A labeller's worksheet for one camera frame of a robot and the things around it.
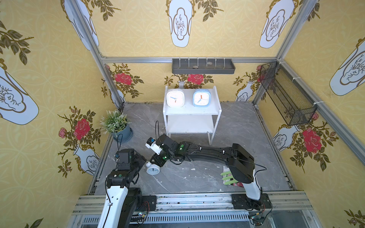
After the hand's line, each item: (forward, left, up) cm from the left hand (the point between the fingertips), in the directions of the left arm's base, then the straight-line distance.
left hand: (143, 158), depth 81 cm
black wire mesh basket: (+23, -87, +18) cm, 92 cm away
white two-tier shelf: (+22, -27, +7) cm, 35 cm away
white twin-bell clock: (-5, -5, -3) cm, 8 cm away
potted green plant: (+18, +16, +10) cm, 26 cm away
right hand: (-4, -5, +2) cm, 7 cm away
